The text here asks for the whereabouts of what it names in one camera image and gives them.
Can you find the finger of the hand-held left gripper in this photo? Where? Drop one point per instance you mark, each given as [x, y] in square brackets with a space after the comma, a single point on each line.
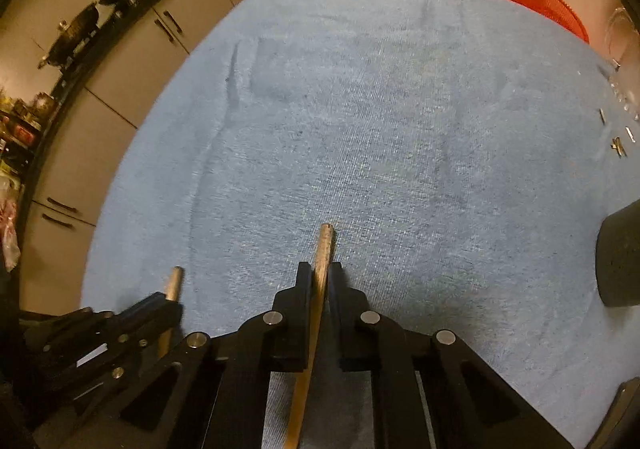
[135, 316]

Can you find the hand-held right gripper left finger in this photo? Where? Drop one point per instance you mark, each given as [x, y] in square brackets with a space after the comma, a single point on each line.
[300, 329]

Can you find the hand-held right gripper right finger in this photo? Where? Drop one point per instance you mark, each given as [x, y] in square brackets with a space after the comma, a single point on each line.
[340, 329]

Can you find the wooden chopstick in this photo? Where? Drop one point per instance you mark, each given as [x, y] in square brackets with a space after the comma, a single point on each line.
[322, 249]
[173, 281]

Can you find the black utensil holder cup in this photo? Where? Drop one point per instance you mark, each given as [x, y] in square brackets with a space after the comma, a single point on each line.
[620, 259]

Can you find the blue table cloth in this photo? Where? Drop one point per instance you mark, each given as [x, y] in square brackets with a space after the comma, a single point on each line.
[380, 129]

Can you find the group of condiment bottles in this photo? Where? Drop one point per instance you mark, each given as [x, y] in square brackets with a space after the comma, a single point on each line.
[22, 124]

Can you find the beige base cabinets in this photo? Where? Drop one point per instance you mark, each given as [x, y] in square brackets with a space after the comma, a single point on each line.
[150, 44]

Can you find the dark frying pan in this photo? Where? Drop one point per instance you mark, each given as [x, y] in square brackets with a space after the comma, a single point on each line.
[72, 34]

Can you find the black kitchen countertop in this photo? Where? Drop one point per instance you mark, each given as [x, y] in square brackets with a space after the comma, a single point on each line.
[100, 24]

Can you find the clear glass mug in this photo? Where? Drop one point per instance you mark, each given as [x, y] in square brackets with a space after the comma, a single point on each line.
[622, 41]

